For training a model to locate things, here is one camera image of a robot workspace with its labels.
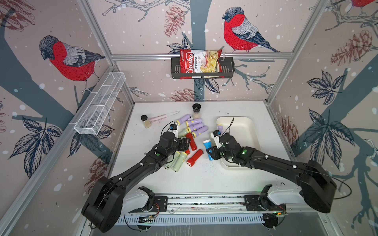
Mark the purple flashlight top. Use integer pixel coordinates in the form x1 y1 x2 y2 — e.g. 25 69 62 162
175 114 191 126

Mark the aluminium front rail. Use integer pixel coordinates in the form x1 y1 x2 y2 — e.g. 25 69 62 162
123 193 328 215

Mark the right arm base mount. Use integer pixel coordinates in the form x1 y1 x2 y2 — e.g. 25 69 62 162
243 184 286 212

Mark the green flashlight under purple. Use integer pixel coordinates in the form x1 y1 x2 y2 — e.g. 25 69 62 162
178 128 190 138

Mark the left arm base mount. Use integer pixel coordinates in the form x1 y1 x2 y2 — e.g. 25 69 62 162
123 186 168 213

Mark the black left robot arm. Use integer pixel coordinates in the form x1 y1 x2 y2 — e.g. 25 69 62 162
81 131 190 233

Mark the red cassava chips bag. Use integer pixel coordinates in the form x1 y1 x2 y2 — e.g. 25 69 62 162
180 49 222 74

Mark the blue flashlight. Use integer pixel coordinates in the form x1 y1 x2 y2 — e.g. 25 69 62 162
203 139 213 161

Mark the cream plastic storage tray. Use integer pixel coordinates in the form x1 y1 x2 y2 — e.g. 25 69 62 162
215 116 262 171

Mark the black-top pepper grinder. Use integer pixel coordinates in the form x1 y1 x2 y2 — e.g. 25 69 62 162
192 103 201 119

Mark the black wall basket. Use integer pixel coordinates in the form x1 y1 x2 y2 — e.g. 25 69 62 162
171 57 235 79

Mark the small glass spice bottle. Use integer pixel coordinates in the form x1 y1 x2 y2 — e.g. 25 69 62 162
141 115 151 128

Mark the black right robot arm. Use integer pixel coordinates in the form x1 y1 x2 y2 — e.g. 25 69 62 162
206 133 337 213

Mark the white wire mesh shelf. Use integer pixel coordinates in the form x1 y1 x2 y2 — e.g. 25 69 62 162
74 72 126 135

